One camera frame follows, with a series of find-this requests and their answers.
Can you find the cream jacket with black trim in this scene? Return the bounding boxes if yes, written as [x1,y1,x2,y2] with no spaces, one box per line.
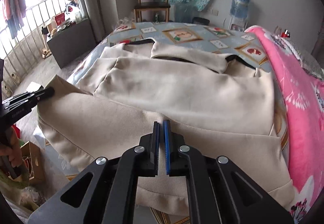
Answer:
[37,38,295,217]

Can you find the hanging clothes on balcony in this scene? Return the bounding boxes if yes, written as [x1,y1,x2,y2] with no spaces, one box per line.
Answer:
[1,0,26,40]

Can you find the person's left hand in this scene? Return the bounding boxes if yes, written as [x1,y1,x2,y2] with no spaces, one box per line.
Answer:
[0,127,23,167]

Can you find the dark grey cabinet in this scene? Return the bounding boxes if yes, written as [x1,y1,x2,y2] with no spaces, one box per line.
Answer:
[47,18,96,69]

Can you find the small cardboard box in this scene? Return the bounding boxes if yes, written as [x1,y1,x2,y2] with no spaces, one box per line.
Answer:
[21,142,45,185]

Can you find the white plastic bag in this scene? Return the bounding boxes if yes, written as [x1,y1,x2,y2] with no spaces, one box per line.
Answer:
[115,17,136,30]

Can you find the pink floral blanket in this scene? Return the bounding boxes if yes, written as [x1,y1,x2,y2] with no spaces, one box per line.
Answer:
[246,26,323,223]

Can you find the patterned blue bed sheet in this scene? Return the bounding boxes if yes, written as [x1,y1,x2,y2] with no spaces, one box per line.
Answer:
[45,21,290,224]

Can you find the grey lace cloth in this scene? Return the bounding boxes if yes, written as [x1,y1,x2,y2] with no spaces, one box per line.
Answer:
[275,35,323,81]

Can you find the empty water jug on floor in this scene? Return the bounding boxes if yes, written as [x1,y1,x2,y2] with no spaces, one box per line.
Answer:
[175,3,196,23]

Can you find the white water dispenser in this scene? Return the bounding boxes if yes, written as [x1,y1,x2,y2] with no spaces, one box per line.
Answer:
[228,16,248,32]

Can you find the black rice cooker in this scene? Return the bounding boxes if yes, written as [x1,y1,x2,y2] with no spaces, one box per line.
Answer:
[192,17,210,26]

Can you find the red lighter bottle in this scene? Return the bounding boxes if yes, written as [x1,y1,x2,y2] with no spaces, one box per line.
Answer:
[281,29,291,39]

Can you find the blue water jug on dispenser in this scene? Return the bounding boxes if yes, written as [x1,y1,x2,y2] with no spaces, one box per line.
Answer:
[230,0,250,19]

